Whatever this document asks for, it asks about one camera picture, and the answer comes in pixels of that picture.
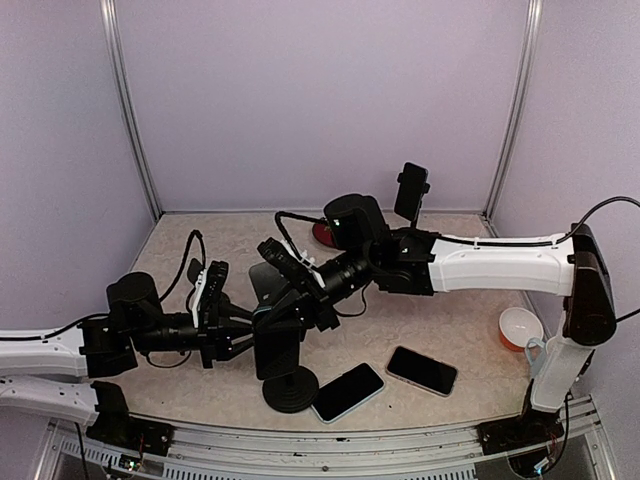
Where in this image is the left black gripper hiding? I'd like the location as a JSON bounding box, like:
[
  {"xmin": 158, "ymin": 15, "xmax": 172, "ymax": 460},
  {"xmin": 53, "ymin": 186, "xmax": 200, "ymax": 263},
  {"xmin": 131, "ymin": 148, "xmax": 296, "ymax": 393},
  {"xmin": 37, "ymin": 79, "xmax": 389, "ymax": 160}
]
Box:
[{"xmin": 129, "ymin": 300, "xmax": 270, "ymax": 369}]

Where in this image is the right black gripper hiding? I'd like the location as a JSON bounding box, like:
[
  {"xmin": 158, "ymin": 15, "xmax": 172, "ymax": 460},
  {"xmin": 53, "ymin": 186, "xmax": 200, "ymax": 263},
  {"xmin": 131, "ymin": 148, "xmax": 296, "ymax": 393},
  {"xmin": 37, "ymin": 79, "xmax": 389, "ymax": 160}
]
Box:
[{"xmin": 253, "ymin": 244, "xmax": 376, "ymax": 331}]

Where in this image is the phone blue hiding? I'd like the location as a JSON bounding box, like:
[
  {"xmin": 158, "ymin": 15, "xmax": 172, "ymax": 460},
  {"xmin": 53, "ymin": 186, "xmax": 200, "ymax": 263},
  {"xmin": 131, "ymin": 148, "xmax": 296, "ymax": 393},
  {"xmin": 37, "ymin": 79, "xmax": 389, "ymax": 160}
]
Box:
[
  {"xmin": 311, "ymin": 363, "xmax": 385, "ymax": 423},
  {"xmin": 252, "ymin": 312, "xmax": 301, "ymax": 380}
]

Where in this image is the phone black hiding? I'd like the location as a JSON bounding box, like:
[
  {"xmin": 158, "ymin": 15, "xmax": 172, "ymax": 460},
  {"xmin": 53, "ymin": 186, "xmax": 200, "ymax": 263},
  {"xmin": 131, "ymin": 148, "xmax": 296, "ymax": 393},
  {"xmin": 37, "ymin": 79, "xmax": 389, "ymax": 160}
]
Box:
[{"xmin": 394, "ymin": 162, "xmax": 430, "ymax": 222}]

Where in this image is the black pole stand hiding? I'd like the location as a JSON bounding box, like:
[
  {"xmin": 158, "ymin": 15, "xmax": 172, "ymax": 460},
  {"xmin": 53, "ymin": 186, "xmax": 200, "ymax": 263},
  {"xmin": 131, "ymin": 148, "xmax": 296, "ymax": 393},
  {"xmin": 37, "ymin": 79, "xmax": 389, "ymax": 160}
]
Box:
[{"xmin": 262, "ymin": 366, "xmax": 320, "ymax": 414}]

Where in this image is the black pole stand clamp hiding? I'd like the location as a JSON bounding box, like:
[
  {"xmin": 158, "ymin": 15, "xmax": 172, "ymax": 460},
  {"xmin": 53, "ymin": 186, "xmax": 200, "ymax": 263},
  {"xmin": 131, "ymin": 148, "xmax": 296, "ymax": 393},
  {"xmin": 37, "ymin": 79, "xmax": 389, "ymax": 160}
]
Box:
[{"xmin": 394, "ymin": 173, "xmax": 431, "ymax": 229}]

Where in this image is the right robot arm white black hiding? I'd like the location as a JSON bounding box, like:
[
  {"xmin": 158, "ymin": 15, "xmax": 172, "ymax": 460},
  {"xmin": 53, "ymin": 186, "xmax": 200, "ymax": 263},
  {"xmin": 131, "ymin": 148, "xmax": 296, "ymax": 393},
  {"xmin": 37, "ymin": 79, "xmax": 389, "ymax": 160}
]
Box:
[{"xmin": 250, "ymin": 194, "xmax": 620, "ymax": 444}]

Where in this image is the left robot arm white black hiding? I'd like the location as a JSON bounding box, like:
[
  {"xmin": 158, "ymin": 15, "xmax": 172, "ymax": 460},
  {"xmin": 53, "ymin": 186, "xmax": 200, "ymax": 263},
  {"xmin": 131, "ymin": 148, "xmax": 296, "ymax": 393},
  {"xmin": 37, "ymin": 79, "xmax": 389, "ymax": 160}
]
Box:
[{"xmin": 1, "ymin": 272, "xmax": 252, "ymax": 445}]

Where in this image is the middle folding phone stand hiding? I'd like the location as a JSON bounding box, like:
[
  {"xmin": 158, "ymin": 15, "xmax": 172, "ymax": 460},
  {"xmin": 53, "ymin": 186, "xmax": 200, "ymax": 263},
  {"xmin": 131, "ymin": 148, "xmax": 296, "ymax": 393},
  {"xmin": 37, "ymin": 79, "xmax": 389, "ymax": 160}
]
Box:
[{"xmin": 249, "ymin": 262, "xmax": 293, "ymax": 307}]

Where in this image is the folding phone stand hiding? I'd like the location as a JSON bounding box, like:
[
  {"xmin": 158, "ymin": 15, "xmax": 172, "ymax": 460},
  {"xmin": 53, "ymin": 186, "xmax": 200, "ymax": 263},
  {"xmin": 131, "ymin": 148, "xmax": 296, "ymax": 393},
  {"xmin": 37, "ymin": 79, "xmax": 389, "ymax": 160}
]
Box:
[
  {"xmin": 187, "ymin": 258, "xmax": 204, "ymax": 285},
  {"xmin": 249, "ymin": 262, "xmax": 293, "ymax": 307}
]

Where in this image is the left folding phone stand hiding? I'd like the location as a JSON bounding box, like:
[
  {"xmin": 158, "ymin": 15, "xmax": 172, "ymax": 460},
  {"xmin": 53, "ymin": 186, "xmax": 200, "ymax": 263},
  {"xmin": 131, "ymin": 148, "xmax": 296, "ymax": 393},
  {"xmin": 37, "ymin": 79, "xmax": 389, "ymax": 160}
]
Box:
[{"xmin": 187, "ymin": 258, "xmax": 204, "ymax": 285}]

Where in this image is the phone lower right pink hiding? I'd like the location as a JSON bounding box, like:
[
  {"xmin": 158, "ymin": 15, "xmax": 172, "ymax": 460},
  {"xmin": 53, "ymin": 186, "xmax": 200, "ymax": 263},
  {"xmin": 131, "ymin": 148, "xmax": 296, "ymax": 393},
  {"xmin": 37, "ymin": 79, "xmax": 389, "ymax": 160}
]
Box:
[{"xmin": 385, "ymin": 346, "xmax": 458, "ymax": 397}]

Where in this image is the red saucer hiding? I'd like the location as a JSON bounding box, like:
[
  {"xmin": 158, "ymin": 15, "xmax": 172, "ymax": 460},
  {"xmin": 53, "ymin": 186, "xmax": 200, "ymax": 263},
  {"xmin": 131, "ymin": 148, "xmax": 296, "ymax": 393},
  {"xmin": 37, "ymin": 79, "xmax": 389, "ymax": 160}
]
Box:
[{"xmin": 312, "ymin": 223, "xmax": 335, "ymax": 248}]

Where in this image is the orange white bowl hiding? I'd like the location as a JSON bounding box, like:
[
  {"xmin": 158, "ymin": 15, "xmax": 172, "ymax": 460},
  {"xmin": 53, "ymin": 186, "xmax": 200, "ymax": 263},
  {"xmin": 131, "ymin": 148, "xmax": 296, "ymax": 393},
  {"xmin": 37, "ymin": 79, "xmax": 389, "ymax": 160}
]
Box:
[{"xmin": 499, "ymin": 307, "xmax": 544, "ymax": 352}]

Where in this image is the light blue mug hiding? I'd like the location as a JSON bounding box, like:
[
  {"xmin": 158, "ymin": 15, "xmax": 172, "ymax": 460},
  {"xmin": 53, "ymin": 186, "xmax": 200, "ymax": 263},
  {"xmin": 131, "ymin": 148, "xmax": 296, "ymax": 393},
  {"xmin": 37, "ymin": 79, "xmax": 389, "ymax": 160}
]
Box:
[{"xmin": 524, "ymin": 337, "xmax": 547, "ymax": 379}]

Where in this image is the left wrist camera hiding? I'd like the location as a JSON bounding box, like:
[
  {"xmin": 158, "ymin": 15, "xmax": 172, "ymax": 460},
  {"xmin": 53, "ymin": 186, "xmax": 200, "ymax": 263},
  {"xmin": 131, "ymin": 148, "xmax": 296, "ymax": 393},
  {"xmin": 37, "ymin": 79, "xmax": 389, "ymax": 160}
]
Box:
[{"xmin": 189, "ymin": 260, "xmax": 229, "ymax": 329}]

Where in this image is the front aluminium rail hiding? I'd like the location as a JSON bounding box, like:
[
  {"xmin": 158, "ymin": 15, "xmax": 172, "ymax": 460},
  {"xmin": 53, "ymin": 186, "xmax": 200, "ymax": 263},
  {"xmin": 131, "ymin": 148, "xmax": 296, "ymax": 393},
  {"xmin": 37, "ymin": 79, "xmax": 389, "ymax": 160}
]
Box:
[{"xmin": 30, "ymin": 397, "xmax": 619, "ymax": 479}]

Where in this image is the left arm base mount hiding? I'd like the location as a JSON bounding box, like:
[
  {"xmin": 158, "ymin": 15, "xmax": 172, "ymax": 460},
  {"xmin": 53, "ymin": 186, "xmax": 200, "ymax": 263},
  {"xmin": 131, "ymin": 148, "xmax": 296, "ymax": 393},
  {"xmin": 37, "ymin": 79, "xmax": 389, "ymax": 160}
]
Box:
[{"xmin": 86, "ymin": 381, "xmax": 174, "ymax": 457}]

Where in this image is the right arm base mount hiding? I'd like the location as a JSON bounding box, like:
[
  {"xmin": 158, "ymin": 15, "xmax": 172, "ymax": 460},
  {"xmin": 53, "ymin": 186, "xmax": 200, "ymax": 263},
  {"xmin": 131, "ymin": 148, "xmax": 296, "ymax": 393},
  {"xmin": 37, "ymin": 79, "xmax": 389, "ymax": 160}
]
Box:
[{"xmin": 476, "ymin": 399, "xmax": 565, "ymax": 455}]

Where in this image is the left aluminium frame post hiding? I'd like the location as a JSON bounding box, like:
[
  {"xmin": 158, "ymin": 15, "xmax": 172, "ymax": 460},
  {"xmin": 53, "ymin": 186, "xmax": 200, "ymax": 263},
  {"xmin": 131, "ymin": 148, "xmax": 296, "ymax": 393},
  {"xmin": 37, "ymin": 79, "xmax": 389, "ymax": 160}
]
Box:
[{"xmin": 99, "ymin": 0, "xmax": 164, "ymax": 223}]

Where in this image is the aluminium frame post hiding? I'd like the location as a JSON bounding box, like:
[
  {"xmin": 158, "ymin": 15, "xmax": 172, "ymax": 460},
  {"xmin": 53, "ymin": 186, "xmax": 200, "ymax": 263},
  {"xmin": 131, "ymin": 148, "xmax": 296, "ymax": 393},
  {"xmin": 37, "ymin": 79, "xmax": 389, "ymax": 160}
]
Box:
[
  {"xmin": 483, "ymin": 0, "xmax": 544, "ymax": 224},
  {"xmin": 99, "ymin": 0, "xmax": 164, "ymax": 223}
]

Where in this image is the right aluminium frame post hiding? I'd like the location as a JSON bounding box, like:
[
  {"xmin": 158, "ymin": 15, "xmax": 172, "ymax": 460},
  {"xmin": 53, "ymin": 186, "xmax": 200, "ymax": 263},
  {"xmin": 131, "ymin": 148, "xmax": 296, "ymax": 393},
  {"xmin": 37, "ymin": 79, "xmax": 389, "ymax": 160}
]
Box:
[{"xmin": 483, "ymin": 0, "xmax": 544, "ymax": 224}]

